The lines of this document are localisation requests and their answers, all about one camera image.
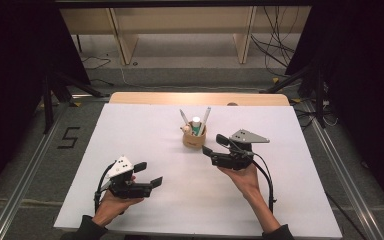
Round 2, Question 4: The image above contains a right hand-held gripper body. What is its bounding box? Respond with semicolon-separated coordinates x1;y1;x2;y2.
210;128;271;172

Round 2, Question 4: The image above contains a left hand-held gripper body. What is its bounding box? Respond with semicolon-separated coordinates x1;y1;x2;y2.
104;155;155;200

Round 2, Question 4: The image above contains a tan bear pen holder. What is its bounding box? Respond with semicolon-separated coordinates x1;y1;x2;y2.
179;121;208;149

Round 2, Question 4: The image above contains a white marker with blue caps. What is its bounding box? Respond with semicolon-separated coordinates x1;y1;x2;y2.
199;106;212;136

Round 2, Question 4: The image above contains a green and white glue stick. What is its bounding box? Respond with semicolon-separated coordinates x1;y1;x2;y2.
191;116;202;137

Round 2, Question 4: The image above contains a clear ballpoint pen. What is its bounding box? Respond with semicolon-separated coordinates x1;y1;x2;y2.
179;108;191;126

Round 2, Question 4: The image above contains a person's left hand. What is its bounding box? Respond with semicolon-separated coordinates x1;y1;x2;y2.
92;174;146;224

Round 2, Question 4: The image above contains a person's right hand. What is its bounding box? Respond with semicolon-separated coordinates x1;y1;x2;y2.
218;163;264;202

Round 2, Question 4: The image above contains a white table cover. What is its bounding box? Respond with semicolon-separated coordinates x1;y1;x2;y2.
53;102;344;239

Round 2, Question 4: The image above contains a black metal stand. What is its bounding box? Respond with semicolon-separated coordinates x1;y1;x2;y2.
259;61;329;129
41;71;109;134

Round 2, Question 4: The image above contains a light wooden bench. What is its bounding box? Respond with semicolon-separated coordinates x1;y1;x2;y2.
59;6;312;66

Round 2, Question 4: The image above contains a black curtain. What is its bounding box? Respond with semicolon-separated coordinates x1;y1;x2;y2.
0;0;92;204
284;0;384;219

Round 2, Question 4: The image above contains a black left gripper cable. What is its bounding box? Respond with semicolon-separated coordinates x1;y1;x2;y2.
93;161;118;214

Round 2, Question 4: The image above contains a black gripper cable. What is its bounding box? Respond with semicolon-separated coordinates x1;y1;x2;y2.
93;161;118;214
245;151;278;214

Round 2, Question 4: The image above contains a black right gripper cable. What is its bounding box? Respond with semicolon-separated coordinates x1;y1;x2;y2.
245;151;278;214

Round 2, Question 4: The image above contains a metal floor rail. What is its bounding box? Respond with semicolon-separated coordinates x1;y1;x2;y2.
0;99;71;240
301;99;384;240

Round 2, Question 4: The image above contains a bundle of black floor cables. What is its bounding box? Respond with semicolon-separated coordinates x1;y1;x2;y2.
249;6;302;78

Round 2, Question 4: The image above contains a thin black floor cable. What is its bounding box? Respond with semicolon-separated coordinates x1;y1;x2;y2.
81;55;112;71

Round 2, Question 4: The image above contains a black metal frame bar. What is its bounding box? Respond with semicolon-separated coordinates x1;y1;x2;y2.
54;0;314;9

